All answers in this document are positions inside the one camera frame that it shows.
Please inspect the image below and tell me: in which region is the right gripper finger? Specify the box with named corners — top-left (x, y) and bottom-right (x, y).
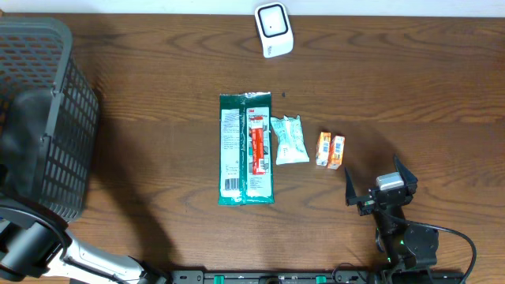
top-left (394, 155), bottom-right (418, 193)
top-left (345, 168), bottom-right (357, 201)

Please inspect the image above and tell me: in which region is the orange tissue pack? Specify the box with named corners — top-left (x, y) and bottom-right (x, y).
top-left (327, 136), bottom-right (345, 170)
top-left (316, 132), bottom-right (331, 166)

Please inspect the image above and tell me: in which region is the mint green wipes pack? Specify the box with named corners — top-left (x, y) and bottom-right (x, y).
top-left (271, 115), bottom-right (309, 166)

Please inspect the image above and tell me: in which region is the green 3M adhesive package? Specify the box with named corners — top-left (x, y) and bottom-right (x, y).
top-left (219, 92), bottom-right (275, 206)

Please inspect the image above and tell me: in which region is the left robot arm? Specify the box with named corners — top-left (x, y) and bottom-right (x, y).
top-left (1, 90), bottom-right (171, 283)

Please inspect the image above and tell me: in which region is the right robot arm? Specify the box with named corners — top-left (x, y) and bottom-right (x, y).
top-left (345, 157), bottom-right (439, 283)

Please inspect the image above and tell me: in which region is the white barcode scanner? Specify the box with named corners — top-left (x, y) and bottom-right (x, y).
top-left (254, 2), bottom-right (294, 58)

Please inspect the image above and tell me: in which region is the grey plastic mesh basket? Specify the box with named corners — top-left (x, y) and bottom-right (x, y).
top-left (1, 17), bottom-right (99, 222)

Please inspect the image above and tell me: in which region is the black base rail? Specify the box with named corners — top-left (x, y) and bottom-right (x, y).
top-left (170, 268), bottom-right (464, 284)

